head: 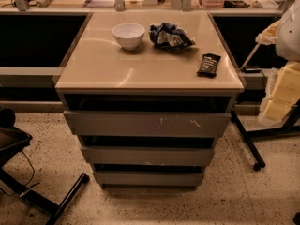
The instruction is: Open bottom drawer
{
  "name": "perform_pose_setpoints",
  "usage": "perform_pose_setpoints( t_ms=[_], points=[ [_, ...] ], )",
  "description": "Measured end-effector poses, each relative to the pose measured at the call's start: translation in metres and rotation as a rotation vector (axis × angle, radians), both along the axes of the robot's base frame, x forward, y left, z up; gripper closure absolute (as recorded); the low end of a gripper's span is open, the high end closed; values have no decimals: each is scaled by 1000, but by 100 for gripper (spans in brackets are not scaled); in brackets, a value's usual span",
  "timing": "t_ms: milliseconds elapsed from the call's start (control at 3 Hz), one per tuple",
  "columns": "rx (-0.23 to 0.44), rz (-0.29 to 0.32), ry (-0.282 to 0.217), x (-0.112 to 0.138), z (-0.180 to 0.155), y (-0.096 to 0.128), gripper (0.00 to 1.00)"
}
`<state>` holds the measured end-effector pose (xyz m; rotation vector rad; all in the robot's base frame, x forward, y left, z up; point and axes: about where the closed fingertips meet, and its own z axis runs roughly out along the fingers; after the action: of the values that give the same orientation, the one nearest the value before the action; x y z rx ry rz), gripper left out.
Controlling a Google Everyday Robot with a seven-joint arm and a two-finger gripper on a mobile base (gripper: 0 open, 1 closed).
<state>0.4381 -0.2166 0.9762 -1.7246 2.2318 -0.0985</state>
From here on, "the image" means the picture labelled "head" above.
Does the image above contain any grey drawer cabinet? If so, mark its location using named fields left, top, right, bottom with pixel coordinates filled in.
left=54, top=10, right=246, bottom=191

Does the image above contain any grey bottom drawer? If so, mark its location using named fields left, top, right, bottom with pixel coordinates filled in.
left=93, top=172, right=204, bottom=187

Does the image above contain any grey drawer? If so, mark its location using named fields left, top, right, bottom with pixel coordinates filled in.
left=64, top=111, right=230, bottom=138
left=82, top=146, right=214, bottom=166
left=93, top=172, right=204, bottom=187

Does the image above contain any grey top drawer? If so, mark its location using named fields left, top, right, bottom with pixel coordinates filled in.
left=64, top=111, right=230, bottom=138

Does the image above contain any black stand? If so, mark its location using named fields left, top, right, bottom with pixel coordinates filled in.
left=0, top=108, right=91, bottom=225
left=230, top=100, right=300, bottom=172

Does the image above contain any black stand left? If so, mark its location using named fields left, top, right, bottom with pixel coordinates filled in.
left=0, top=108, right=91, bottom=225

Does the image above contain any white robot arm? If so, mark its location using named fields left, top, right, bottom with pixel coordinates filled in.
left=255, top=0, right=300, bottom=122

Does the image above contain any grey middle drawer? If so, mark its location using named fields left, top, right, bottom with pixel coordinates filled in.
left=82, top=146, right=214, bottom=166

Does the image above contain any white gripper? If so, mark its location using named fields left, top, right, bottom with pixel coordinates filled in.
left=259, top=61, right=300, bottom=122

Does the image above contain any black stand right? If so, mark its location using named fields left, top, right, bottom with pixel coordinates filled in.
left=230, top=100, right=300, bottom=172

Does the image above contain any white rod with black base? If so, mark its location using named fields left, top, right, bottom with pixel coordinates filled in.
left=240, top=43, right=261, bottom=71

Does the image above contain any black snack bar wrapper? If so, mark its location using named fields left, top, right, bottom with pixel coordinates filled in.
left=197, top=53, right=220, bottom=78

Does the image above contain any white ceramic bowl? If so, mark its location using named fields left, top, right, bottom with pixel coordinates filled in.
left=112, top=22, right=145, bottom=50

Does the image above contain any crumpled blue chip bag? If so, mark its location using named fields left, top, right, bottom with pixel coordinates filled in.
left=148, top=22, right=195, bottom=51

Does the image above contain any black cable left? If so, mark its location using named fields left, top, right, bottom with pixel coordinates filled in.
left=18, top=150, right=41, bottom=199

